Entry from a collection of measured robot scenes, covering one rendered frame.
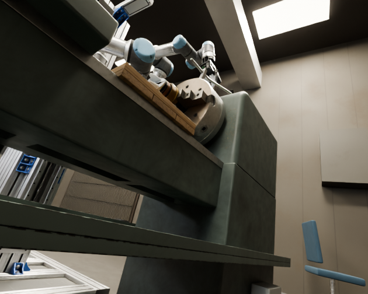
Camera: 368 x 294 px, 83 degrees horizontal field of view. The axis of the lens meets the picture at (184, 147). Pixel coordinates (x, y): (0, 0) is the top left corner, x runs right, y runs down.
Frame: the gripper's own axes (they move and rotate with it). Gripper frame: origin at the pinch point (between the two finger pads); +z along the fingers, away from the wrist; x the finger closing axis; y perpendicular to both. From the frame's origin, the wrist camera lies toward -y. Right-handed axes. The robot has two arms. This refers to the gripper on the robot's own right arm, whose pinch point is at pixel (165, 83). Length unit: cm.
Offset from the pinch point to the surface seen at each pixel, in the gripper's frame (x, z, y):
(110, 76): -23.0, 14.0, 25.3
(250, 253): -53, 26, -32
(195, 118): -8.1, 6.3, -15.1
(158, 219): -48, -15, -30
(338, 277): -61, 32, -273
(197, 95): -0.3, 8.1, -11.3
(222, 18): 284, -93, -145
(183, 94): 0.0, 2.7, -8.3
